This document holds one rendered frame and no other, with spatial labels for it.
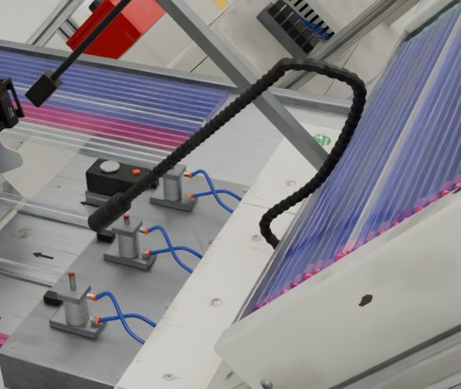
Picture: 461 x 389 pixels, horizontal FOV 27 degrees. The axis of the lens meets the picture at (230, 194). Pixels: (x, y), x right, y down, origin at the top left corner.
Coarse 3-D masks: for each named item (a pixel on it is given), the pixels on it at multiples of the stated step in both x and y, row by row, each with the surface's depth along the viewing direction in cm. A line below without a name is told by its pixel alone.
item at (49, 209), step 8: (0, 192) 121; (0, 200) 120; (8, 200) 119; (16, 200) 119; (24, 200) 119; (32, 200) 119; (16, 208) 120; (24, 208) 119; (32, 208) 118; (40, 208) 118; (48, 208) 117; (56, 208) 117; (64, 208) 117; (72, 208) 117; (56, 216) 117; (64, 216) 117; (72, 216) 116; (80, 216) 116; (88, 216) 116
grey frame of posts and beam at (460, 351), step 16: (432, 352) 60; (448, 352) 59; (224, 368) 79; (384, 368) 64; (400, 368) 62; (416, 368) 61; (432, 368) 60; (448, 368) 60; (208, 384) 79; (224, 384) 76; (240, 384) 74; (352, 384) 66; (368, 384) 64; (384, 384) 62; (400, 384) 62; (416, 384) 61
